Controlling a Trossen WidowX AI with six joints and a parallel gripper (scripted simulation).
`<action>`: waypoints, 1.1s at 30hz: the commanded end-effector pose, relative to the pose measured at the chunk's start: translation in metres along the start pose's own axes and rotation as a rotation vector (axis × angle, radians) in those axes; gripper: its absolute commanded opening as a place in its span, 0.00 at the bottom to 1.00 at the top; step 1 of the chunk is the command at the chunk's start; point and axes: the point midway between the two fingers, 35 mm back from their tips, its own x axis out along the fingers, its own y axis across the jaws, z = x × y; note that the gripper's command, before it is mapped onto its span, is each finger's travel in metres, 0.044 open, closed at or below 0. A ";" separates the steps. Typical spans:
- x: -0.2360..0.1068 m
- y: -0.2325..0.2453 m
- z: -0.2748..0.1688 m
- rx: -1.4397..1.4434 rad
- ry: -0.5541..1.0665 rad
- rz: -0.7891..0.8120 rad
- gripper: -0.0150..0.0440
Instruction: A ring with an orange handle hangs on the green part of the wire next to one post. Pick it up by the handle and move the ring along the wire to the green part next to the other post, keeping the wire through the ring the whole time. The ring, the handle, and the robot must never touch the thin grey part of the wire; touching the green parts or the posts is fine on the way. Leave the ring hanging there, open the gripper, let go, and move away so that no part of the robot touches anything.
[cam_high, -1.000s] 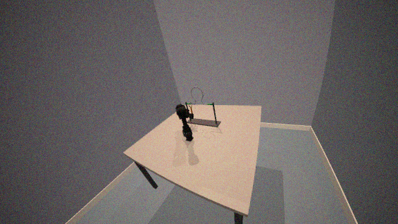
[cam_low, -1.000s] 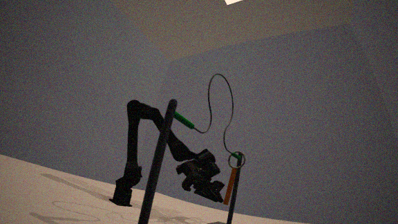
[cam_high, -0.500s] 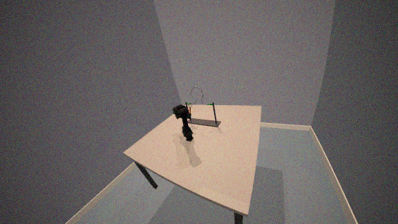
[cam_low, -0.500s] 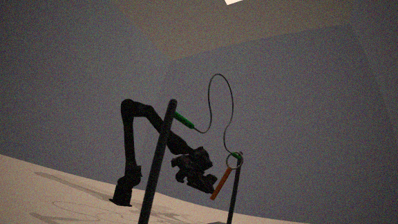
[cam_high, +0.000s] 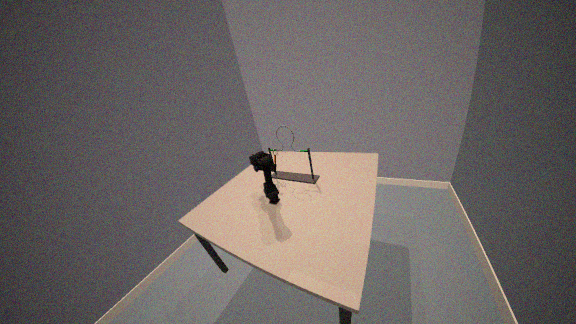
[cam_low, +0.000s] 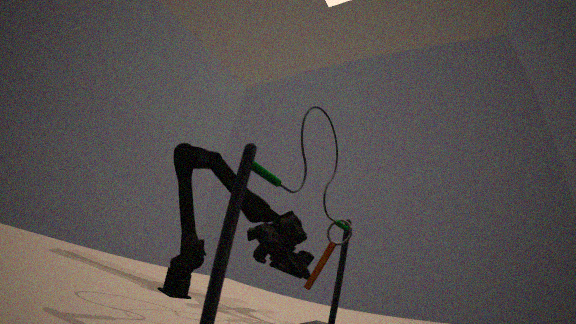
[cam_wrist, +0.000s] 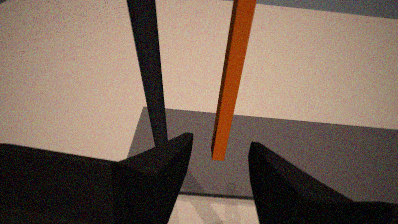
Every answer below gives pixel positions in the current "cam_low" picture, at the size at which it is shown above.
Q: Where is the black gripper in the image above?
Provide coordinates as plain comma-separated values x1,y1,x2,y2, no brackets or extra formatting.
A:
253,232,314,280

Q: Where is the orange bar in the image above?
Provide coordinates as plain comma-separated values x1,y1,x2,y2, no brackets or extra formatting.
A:
304,219,352,290

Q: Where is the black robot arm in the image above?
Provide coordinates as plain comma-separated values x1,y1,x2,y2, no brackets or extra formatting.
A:
158,142,307,299

